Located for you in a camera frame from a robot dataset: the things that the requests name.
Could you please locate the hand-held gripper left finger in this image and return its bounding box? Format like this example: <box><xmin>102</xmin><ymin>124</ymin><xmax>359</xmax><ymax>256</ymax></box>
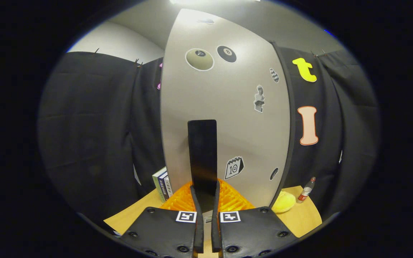
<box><xmin>120</xmin><ymin>181</ymin><xmax>204</xmax><ymax>258</ymax></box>

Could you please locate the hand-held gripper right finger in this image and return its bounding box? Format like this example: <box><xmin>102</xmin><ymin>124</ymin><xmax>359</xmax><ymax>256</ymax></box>
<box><xmin>211</xmin><ymin>179</ymin><xmax>296</xmax><ymax>258</ymax></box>

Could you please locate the black door handle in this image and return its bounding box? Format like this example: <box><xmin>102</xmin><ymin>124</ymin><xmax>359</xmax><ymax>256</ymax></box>
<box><xmin>187</xmin><ymin>119</ymin><xmax>218</xmax><ymax>214</ymax></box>

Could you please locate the beige shoe cabinet door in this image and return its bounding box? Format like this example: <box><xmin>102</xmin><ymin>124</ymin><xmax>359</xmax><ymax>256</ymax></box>
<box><xmin>160</xmin><ymin>9</ymin><xmax>291</xmax><ymax>216</ymax></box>

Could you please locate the dark grey shoe cabinet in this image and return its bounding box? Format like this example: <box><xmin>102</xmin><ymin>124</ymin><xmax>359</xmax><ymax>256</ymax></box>
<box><xmin>269</xmin><ymin>40</ymin><xmax>297</xmax><ymax>205</ymax></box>

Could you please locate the white book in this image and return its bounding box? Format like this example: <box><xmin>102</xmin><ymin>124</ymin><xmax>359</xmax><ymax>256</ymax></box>
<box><xmin>163</xmin><ymin>176</ymin><xmax>174</xmax><ymax>197</ymax></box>

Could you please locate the navy blue book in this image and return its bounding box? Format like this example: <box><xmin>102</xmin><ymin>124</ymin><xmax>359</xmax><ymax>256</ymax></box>
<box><xmin>158</xmin><ymin>172</ymin><xmax>171</xmax><ymax>200</ymax></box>

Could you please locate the green spine book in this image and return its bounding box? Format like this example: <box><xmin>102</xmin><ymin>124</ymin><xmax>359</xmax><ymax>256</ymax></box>
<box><xmin>152</xmin><ymin>167</ymin><xmax>167</xmax><ymax>203</ymax></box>

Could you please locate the yellow plush toy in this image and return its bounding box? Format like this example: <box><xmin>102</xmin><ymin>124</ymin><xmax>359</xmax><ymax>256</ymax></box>
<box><xmin>272</xmin><ymin>191</ymin><xmax>296</xmax><ymax>213</ymax></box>

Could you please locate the red label plastic bottle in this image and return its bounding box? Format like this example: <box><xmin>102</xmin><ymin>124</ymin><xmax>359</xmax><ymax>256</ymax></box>
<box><xmin>297</xmin><ymin>177</ymin><xmax>316</xmax><ymax>204</ymax></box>

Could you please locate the large ceiling light panel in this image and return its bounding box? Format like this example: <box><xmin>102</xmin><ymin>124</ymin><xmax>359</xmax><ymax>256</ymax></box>
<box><xmin>170</xmin><ymin>0</ymin><xmax>261</xmax><ymax>5</ymax></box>

